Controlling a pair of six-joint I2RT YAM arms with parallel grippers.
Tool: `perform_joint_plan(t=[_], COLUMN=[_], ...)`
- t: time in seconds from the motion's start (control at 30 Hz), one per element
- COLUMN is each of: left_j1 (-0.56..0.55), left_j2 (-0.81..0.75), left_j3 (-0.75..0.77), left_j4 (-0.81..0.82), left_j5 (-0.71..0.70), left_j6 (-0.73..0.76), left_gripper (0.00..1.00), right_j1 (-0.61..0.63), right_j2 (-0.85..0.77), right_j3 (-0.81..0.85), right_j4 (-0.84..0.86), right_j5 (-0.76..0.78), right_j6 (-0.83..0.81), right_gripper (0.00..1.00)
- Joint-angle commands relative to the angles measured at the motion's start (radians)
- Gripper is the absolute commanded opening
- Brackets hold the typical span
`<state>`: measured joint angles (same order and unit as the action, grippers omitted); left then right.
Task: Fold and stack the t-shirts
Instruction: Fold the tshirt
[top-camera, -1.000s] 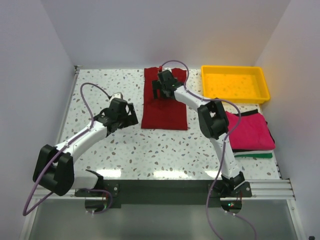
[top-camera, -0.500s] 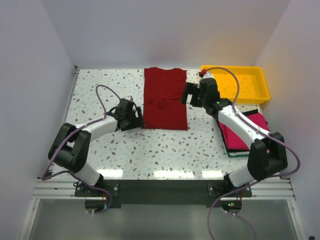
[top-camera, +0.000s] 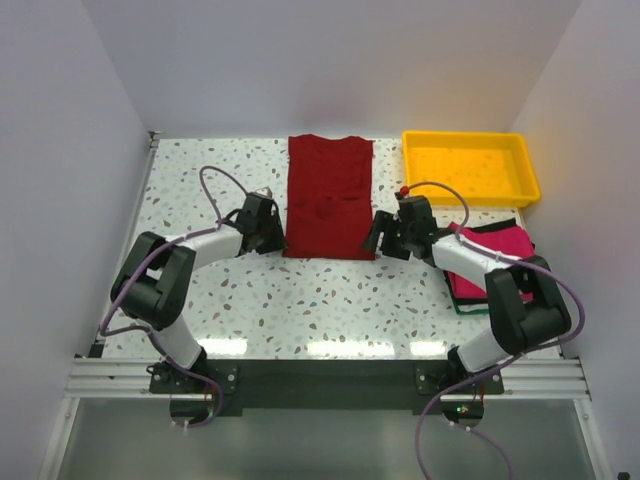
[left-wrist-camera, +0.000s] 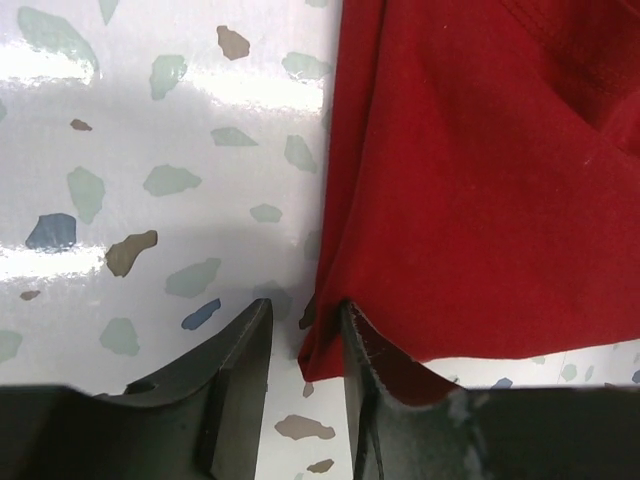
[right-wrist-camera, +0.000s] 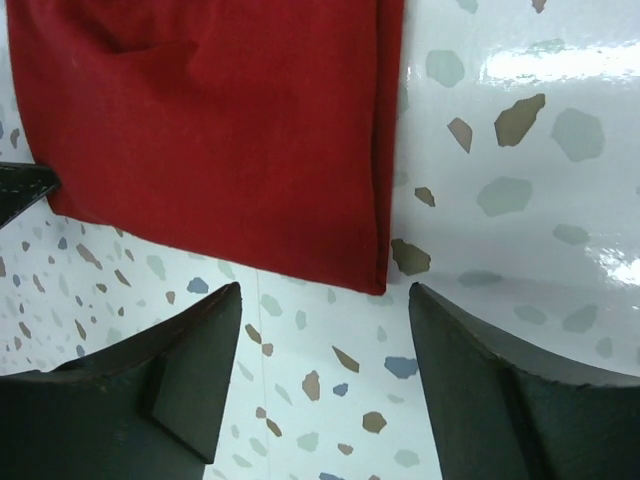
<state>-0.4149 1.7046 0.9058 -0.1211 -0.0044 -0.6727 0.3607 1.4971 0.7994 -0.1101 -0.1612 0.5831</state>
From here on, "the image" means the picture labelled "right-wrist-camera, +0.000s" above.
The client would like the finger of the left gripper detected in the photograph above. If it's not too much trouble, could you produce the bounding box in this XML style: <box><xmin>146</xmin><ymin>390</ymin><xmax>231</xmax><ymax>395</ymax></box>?
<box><xmin>0</xmin><ymin>162</ymin><xmax>60</xmax><ymax>228</ymax></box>

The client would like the dark red t shirt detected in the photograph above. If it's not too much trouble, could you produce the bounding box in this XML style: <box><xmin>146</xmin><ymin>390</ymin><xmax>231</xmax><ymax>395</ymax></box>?
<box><xmin>6</xmin><ymin>1</ymin><xmax>404</xmax><ymax>295</ymax></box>

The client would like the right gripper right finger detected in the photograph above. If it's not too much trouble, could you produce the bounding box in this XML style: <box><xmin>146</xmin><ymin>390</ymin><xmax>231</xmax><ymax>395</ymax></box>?
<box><xmin>409</xmin><ymin>283</ymin><xmax>639</xmax><ymax>479</ymax></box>

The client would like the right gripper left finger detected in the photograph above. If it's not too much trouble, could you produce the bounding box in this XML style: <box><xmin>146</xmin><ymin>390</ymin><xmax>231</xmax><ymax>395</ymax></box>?
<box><xmin>1</xmin><ymin>283</ymin><xmax>242</xmax><ymax>479</ymax></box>

